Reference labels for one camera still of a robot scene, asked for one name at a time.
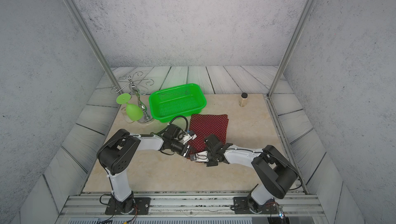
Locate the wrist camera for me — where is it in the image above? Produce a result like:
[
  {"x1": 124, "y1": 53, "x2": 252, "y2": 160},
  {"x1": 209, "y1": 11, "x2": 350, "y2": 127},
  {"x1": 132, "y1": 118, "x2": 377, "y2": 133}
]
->
[
  {"x1": 167, "y1": 124, "x2": 197, "y2": 145},
  {"x1": 190, "y1": 151, "x2": 209, "y2": 163}
]

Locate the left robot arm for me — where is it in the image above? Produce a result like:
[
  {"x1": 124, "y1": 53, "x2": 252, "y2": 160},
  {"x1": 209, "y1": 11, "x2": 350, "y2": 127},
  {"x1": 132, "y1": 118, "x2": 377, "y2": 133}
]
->
[{"x1": 97, "y1": 129, "x2": 191, "y2": 215}]

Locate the red polka dot skirt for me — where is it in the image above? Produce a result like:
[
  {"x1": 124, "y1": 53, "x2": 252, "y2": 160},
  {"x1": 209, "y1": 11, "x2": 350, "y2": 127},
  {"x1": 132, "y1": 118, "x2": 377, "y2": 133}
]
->
[{"x1": 188, "y1": 114, "x2": 229, "y2": 154}]

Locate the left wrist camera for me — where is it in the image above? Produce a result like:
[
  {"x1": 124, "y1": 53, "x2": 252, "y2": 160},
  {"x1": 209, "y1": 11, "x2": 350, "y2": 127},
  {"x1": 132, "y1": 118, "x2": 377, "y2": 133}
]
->
[{"x1": 167, "y1": 124, "x2": 197, "y2": 145}]

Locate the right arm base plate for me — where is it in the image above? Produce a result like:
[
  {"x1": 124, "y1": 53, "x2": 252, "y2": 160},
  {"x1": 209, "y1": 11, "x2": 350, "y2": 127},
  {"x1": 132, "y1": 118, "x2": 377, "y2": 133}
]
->
[{"x1": 230, "y1": 197, "x2": 278, "y2": 215}]

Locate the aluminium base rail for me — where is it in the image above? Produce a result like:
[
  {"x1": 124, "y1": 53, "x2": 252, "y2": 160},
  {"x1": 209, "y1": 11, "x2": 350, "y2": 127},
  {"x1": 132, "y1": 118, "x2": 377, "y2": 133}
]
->
[{"x1": 59, "y1": 192, "x2": 328, "y2": 224}]

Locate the green plastic wine glass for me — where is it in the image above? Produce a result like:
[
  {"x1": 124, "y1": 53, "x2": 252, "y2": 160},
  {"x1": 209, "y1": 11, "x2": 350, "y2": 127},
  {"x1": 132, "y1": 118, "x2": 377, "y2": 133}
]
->
[{"x1": 116, "y1": 93, "x2": 143, "y2": 121}]

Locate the silver wire glass rack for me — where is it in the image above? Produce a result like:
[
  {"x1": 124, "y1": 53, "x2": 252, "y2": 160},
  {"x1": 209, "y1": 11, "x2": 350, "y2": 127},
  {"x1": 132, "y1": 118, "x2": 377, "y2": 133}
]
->
[{"x1": 113, "y1": 71, "x2": 154, "y2": 124}]

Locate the right aluminium frame post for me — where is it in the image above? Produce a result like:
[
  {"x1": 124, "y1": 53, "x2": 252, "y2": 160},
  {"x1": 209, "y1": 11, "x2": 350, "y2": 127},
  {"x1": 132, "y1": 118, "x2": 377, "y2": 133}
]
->
[{"x1": 267, "y1": 0, "x2": 316, "y2": 99}]

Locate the green plastic basket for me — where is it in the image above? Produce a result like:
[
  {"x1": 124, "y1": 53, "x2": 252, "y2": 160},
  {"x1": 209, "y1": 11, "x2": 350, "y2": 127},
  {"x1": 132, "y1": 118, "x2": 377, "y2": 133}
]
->
[{"x1": 149, "y1": 83, "x2": 207, "y2": 123}]

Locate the aluminium frame post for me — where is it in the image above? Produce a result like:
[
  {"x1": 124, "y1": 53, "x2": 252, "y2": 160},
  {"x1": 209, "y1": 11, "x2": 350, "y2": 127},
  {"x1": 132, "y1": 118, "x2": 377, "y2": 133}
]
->
[
  {"x1": 63, "y1": 0, "x2": 122, "y2": 94},
  {"x1": 267, "y1": 0, "x2": 316, "y2": 99}
]

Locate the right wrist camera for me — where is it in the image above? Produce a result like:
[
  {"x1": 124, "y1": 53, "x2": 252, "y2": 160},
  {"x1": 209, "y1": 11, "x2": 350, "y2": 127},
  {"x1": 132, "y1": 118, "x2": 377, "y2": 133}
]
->
[{"x1": 190, "y1": 151, "x2": 209, "y2": 163}]

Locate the small spice jar black lid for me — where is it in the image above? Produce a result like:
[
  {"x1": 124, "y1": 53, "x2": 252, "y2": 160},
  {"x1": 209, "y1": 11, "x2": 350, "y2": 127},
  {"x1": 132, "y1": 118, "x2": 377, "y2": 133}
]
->
[{"x1": 239, "y1": 93, "x2": 248, "y2": 107}]

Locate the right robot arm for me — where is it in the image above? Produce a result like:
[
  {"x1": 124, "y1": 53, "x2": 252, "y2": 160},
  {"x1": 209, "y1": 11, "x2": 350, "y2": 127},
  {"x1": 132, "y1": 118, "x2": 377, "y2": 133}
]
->
[{"x1": 204, "y1": 134, "x2": 299, "y2": 214}]

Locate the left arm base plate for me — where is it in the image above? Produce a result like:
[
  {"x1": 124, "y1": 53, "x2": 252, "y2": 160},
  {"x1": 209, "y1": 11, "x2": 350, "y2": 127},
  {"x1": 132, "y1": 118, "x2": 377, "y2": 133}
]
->
[{"x1": 105, "y1": 197, "x2": 151, "y2": 215}]

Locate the left aluminium frame post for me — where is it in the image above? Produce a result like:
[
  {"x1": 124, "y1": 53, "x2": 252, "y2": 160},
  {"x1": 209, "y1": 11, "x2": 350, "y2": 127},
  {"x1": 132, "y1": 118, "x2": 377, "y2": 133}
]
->
[{"x1": 63, "y1": 0, "x2": 122, "y2": 94}]

